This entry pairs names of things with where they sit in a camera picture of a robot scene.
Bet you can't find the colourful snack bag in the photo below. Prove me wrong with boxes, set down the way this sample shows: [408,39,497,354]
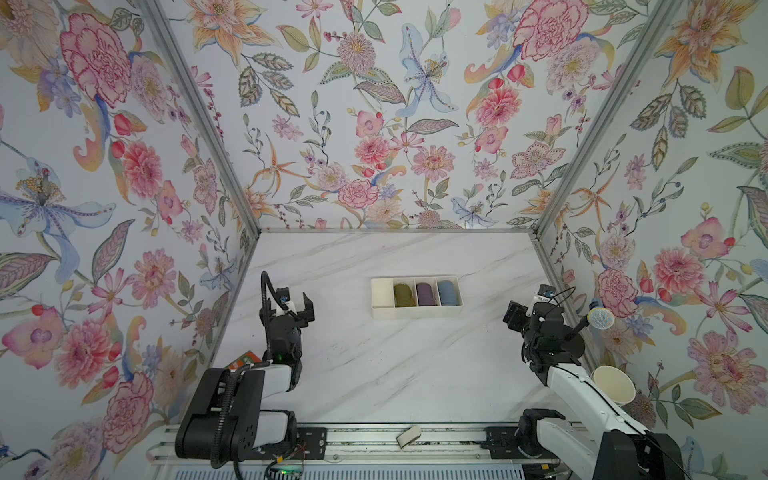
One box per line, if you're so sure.
[227,350,262,371]

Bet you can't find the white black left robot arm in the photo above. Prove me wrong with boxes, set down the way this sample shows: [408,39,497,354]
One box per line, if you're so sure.
[174,288,315,469]

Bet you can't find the small grey tag on rail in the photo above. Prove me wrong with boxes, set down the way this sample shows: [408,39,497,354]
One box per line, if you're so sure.
[396,425,422,449]

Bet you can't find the blue rolled sock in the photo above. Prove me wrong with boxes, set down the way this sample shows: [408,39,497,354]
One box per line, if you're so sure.
[437,280,461,306]

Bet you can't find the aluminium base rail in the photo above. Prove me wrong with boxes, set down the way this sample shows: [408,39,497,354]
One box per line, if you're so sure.
[146,422,601,468]

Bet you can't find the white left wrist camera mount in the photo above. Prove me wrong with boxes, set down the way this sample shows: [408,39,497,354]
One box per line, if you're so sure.
[273,288,298,317]

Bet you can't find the purple rolled sock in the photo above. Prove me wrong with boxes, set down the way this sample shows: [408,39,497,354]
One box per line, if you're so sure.
[416,282,437,307]

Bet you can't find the green striped sock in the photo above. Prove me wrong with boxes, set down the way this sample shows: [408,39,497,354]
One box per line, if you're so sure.
[393,283,416,308]

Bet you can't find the aluminium corner frame post right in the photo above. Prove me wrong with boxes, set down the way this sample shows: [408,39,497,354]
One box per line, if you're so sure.
[532,0,685,236]

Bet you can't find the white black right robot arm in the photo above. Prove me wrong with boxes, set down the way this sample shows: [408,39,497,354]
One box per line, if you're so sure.
[503,294,689,479]

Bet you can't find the aluminium corner frame post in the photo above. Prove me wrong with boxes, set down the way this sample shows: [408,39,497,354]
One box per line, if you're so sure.
[532,0,685,236]
[134,0,262,235]

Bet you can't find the aluminium corner frame post left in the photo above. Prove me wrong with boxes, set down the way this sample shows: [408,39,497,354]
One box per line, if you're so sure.
[134,0,262,235]

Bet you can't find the black stand shower head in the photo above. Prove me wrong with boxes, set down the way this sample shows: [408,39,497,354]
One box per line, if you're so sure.
[562,302,616,364]

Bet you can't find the stacked paper cups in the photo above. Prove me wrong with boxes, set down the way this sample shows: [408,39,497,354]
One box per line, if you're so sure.
[591,365,636,406]

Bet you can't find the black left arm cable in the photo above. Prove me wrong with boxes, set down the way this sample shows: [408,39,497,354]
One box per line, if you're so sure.
[209,271,289,469]

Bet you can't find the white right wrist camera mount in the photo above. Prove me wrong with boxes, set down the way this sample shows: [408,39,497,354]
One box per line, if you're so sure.
[533,284,558,304]

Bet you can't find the cream plastic divided organizer tray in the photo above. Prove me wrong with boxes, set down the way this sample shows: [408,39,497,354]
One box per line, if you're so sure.
[370,276,464,320]

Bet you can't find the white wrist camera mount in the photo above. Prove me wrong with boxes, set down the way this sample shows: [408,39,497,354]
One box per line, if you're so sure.
[533,284,558,304]
[273,288,298,317]

